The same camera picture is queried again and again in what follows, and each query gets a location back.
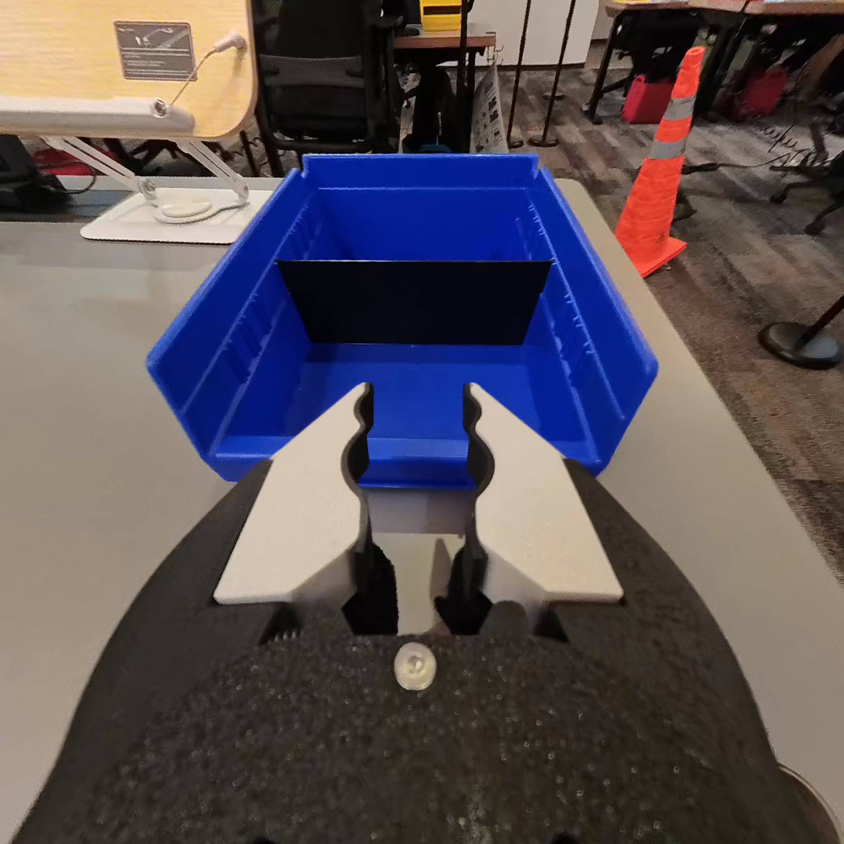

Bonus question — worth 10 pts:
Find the long wooden table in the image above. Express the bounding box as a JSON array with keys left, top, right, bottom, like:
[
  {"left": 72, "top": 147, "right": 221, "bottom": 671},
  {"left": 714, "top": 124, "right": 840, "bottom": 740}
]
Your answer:
[{"left": 587, "top": 0, "right": 844, "bottom": 123}]

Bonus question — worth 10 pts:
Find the blue plastic bin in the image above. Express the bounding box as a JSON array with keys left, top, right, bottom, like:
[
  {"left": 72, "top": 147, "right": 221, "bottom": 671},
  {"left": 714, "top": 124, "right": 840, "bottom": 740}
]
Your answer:
[{"left": 146, "top": 153, "right": 659, "bottom": 492}]

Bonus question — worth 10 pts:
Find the wooden book stand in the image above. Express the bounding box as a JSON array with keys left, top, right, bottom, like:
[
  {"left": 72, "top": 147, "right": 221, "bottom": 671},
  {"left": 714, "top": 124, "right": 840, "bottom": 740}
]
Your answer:
[{"left": 0, "top": 0, "right": 274, "bottom": 246}]

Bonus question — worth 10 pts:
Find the black sign pole stand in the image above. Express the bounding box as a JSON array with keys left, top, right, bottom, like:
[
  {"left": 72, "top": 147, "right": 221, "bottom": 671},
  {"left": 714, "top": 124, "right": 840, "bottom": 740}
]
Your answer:
[
  {"left": 508, "top": 0, "right": 531, "bottom": 149},
  {"left": 531, "top": 0, "right": 584, "bottom": 147},
  {"left": 758, "top": 293, "right": 844, "bottom": 370}
]

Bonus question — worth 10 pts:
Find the black backpack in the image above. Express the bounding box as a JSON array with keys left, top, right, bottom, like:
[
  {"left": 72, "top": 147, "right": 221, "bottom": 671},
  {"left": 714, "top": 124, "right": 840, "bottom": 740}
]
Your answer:
[{"left": 402, "top": 66, "right": 466, "bottom": 154}]

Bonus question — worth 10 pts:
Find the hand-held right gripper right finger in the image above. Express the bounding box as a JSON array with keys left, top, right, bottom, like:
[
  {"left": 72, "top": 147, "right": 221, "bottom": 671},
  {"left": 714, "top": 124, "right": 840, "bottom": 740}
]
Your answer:
[{"left": 462, "top": 382, "right": 625, "bottom": 614}]

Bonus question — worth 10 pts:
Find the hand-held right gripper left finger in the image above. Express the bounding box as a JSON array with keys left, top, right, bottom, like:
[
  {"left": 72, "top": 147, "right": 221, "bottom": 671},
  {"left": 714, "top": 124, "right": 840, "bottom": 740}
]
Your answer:
[{"left": 212, "top": 382, "right": 375, "bottom": 617}]

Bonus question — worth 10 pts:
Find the black divider panel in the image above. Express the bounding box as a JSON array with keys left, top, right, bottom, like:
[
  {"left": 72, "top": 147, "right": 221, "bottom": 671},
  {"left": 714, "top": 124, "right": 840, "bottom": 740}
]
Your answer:
[{"left": 276, "top": 259, "right": 553, "bottom": 346}]

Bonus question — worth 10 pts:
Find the orange traffic cone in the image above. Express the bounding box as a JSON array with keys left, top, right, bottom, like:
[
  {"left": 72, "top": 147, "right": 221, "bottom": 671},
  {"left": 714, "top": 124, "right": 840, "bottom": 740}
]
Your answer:
[{"left": 615, "top": 46, "right": 706, "bottom": 278}]

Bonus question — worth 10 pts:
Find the grey perforated panel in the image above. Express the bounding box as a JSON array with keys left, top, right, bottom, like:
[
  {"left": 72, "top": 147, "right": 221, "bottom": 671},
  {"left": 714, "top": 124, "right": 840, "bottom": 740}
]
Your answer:
[{"left": 471, "top": 62, "right": 510, "bottom": 154}]

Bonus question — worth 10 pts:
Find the yellow storage bin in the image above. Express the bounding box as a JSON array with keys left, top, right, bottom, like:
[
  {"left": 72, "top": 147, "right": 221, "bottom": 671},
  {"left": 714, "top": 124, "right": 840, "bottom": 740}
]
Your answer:
[{"left": 421, "top": 0, "right": 466, "bottom": 34}]

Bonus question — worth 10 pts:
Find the black mesh office chair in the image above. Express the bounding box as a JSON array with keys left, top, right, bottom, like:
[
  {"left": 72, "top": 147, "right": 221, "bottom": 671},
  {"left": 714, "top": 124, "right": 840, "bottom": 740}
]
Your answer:
[{"left": 254, "top": 0, "right": 404, "bottom": 156}]

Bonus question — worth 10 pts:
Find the brown wooden table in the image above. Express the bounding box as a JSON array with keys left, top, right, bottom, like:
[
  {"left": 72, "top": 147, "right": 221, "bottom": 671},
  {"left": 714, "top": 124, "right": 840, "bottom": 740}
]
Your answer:
[{"left": 394, "top": 29, "right": 497, "bottom": 70}]

